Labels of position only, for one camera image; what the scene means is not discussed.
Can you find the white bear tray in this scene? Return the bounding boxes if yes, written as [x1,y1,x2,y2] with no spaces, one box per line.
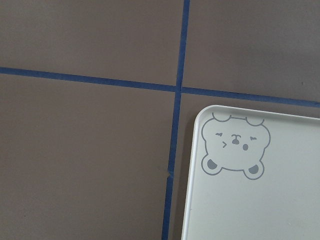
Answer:
[181,105,320,240]

